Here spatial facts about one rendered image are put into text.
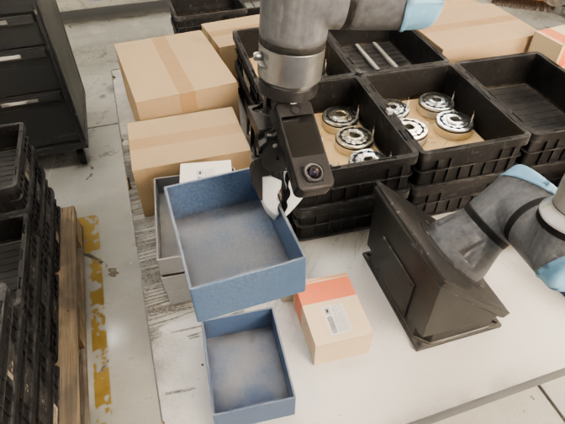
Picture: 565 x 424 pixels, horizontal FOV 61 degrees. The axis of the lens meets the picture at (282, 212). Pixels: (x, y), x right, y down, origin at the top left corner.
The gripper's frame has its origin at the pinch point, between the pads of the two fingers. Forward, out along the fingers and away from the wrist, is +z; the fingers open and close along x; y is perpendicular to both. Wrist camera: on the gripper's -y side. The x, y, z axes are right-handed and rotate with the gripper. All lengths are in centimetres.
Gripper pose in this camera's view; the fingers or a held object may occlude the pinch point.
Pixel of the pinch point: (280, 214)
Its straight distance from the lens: 67.8
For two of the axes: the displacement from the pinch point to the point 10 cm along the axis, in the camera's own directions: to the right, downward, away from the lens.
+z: -0.8, 7.4, 6.7
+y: -2.9, -6.6, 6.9
